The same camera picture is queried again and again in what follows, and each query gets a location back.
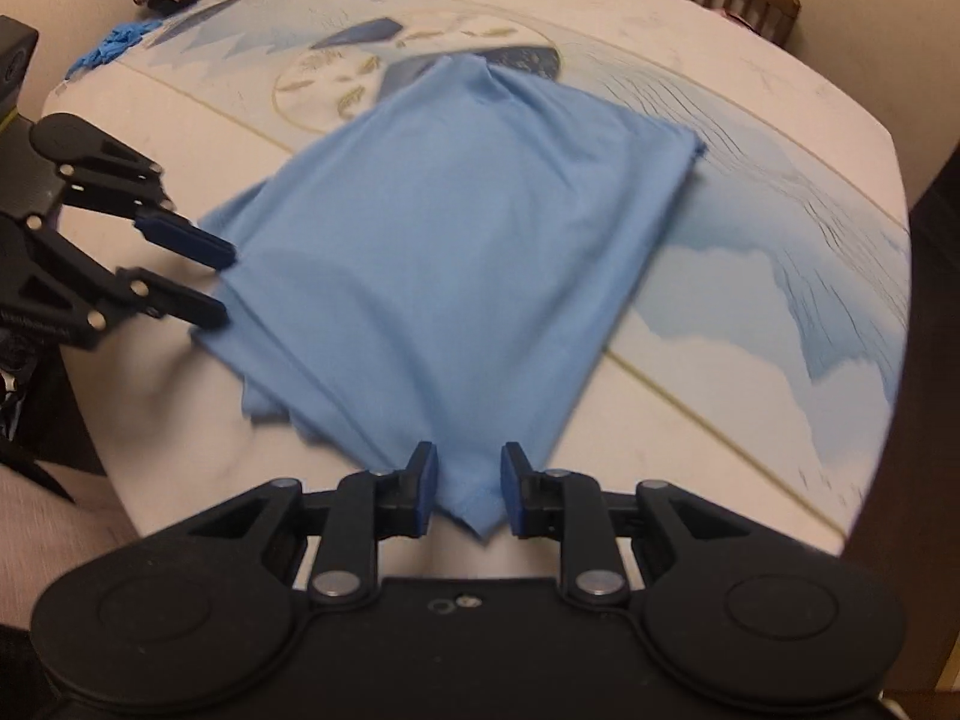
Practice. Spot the bright blue crumpled cloth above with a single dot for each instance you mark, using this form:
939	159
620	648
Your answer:
112	45

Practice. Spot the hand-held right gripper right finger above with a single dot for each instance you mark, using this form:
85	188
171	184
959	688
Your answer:
512	491

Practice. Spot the light blue shirt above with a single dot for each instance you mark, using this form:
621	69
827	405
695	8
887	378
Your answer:
450	262

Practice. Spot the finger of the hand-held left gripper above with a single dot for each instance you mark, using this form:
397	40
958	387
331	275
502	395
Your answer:
180	304
187	238

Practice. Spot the heap of dark clothes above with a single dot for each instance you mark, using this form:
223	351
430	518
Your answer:
37	420

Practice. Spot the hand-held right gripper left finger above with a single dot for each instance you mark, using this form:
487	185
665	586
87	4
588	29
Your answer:
427	487

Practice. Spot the pink cloth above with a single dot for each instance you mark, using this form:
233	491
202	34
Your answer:
724	13

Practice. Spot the person's light pink clothing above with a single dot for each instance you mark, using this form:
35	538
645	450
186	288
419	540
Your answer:
52	547

